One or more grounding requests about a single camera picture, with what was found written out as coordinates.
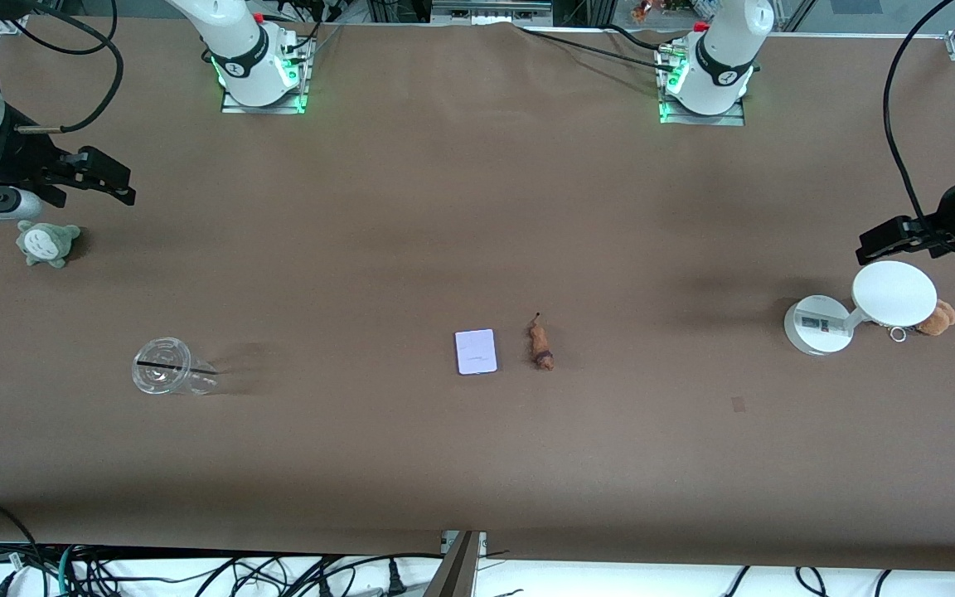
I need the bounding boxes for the brown plush keychain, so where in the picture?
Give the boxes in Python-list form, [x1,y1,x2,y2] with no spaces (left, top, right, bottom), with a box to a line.
[887,299,955,343]

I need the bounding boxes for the white round desk lamp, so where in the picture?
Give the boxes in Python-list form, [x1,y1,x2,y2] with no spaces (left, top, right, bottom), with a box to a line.
[783,260,939,357]

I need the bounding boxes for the grey metal background rail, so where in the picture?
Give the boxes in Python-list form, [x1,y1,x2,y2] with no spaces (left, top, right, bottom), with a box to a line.
[431,0,555,27]

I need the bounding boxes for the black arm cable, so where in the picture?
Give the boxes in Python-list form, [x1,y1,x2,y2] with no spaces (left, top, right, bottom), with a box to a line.
[9,0,124,134]
[883,0,955,241]

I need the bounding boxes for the black cable on table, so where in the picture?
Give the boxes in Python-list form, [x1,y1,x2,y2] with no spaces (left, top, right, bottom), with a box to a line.
[517,25,679,70]

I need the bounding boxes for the black power plug cable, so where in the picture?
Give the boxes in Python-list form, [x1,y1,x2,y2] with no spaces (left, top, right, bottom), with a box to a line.
[337,556,409,597]

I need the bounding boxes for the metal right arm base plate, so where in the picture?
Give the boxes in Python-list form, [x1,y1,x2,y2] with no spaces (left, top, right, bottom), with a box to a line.
[221,37,311,115]

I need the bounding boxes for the brown lion statue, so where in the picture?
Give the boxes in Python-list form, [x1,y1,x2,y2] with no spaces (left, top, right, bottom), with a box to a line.
[527,312,555,371]

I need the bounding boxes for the brown table cover sheet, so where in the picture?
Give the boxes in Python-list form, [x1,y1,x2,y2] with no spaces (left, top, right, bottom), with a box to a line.
[0,17,955,575]

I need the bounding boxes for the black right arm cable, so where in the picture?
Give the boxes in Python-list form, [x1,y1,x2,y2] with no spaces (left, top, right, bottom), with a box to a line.
[9,0,124,134]

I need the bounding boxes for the clear plastic cup with straw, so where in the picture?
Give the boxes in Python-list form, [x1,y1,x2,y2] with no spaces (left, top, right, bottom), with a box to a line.
[131,336,220,396]

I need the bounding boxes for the metal table edge bracket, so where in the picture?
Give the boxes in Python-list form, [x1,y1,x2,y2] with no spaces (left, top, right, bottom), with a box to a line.
[441,530,488,597]

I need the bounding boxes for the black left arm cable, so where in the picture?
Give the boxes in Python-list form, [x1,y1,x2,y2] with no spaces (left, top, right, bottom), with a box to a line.
[883,0,955,241]

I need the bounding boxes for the grey totoro plush toy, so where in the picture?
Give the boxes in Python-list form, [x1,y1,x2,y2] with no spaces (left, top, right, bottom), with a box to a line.
[16,220,82,269]

